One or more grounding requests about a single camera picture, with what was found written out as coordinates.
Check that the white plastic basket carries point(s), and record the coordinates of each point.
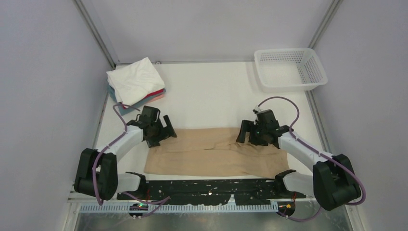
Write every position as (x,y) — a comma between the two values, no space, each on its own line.
(289,70)

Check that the beige t shirt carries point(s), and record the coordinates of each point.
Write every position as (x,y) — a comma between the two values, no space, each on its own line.
(214,152)

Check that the white folded t shirt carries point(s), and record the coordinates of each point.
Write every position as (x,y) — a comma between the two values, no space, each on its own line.
(134,82)

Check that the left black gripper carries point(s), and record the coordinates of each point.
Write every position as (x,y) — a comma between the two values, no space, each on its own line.
(165,133)

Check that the red folded t shirt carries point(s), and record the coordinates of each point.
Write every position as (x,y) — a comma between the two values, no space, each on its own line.
(149,98)

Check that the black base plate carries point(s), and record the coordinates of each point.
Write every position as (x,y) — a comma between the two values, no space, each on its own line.
(214,192)

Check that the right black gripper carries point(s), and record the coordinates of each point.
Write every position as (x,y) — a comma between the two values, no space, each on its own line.
(248,126)

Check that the aluminium front rail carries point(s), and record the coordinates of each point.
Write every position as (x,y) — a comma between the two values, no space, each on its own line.
(145,204)

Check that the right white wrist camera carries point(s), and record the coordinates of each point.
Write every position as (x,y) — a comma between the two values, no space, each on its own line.
(258,110)

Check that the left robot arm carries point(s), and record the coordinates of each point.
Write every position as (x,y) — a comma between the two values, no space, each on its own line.
(97,172)

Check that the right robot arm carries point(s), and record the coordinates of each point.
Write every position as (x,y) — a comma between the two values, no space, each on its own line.
(332,183)

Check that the blue-grey folded t shirt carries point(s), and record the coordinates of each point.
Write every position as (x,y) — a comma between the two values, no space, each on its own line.
(122,109)

